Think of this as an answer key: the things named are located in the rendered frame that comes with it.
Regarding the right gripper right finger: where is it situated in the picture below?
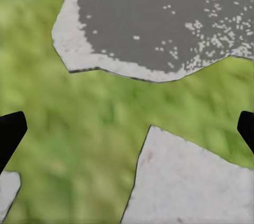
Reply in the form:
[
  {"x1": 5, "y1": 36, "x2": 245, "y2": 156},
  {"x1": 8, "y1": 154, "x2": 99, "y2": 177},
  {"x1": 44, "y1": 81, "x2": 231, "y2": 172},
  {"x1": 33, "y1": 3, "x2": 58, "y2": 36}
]
[{"x1": 237, "y1": 110, "x2": 254, "y2": 153}]

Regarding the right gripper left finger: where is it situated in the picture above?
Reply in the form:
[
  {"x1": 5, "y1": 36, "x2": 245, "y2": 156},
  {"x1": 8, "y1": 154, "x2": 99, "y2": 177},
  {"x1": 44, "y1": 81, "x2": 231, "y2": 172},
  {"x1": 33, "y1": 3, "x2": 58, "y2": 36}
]
[{"x1": 0, "y1": 111, "x2": 28, "y2": 174}]

